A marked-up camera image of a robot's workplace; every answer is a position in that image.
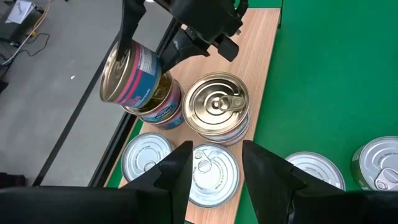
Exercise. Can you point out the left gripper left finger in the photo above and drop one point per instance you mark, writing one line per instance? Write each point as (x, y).
(177, 180)

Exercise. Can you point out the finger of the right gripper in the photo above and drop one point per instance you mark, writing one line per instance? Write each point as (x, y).
(130, 25)
(183, 51)

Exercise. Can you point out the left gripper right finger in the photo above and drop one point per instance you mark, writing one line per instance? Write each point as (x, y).
(267, 180)

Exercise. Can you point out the red albacore tuna can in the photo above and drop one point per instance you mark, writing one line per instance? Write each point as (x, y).
(214, 174)

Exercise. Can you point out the teal yellowfin tuna can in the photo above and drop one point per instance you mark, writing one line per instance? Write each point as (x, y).
(140, 155)
(320, 169)

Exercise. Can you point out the green label tuna can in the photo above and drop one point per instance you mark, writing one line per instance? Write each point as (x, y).
(379, 158)

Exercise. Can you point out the wooden shelf board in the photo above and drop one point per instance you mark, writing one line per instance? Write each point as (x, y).
(258, 46)

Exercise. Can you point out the white printed paper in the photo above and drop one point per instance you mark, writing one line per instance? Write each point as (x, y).
(20, 11)

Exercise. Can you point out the black metal table frame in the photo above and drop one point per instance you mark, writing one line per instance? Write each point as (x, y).
(113, 152)

